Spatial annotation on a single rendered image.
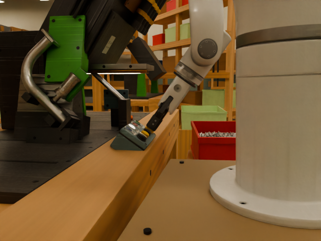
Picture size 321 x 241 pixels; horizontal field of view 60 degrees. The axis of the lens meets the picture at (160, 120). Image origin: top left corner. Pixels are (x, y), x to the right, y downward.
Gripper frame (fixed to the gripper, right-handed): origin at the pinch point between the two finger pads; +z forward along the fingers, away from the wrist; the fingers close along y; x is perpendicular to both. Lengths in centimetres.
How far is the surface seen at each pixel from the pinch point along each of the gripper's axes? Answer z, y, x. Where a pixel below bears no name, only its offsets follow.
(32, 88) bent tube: 12.0, -4.2, 34.5
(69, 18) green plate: -9.9, 5.1, 40.2
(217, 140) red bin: -7.0, -3.4, -17.2
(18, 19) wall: 190, 924, 686
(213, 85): -27, 853, -49
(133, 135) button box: 3.1, -12.3, 2.0
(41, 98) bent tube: 12.6, -5.0, 30.3
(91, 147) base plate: 12.7, -11.4, 9.1
